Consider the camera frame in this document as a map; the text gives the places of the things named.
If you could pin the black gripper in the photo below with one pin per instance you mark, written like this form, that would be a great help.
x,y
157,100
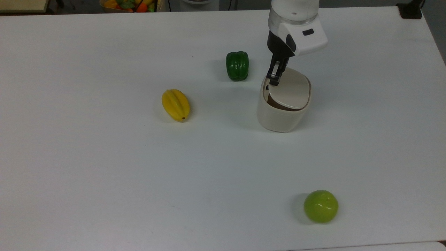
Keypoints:
x,y
278,47

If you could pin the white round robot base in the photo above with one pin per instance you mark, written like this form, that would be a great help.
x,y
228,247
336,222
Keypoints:
x,y
198,4

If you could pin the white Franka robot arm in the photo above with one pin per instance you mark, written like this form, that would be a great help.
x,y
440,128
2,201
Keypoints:
x,y
296,21

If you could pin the wooden board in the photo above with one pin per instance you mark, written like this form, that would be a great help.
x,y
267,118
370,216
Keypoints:
x,y
22,5

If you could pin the dark green toy bell pepper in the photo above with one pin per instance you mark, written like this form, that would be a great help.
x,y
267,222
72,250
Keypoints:
x,y
237,65

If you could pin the cream hinged bin lid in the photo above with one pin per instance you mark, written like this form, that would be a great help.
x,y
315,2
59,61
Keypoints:
x,y
292,90

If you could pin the cream plastic garbage bin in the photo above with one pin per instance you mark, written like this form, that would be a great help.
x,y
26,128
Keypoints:
x,y
278,120

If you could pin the light green toy apple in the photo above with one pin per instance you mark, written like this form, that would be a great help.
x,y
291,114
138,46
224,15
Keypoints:
x,y
321,206

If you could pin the box of toy fruit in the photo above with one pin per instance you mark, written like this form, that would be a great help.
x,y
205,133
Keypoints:
x,y
104,8

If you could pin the orange toy fruit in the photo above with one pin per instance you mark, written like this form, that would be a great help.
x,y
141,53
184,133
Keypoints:
x,y
141,7

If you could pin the yellow toy starfruit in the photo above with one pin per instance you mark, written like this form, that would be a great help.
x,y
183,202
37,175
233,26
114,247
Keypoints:
x,y
176,104

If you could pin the black clamp base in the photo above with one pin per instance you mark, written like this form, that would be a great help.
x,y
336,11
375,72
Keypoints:
x,y
410,9

